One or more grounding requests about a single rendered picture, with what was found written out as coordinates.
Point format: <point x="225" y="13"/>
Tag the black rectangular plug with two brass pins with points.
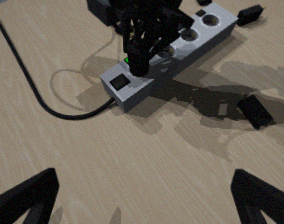
<point x="249" y="15"/>

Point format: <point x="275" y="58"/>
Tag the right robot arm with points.
<point x="108" y="13"/>

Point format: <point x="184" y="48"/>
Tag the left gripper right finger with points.
<point x="252" y="194"/>

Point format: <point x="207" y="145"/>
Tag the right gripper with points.
<point x="154" y="29"/>

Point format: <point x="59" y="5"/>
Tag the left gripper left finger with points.
<point x="37" y="193"/>

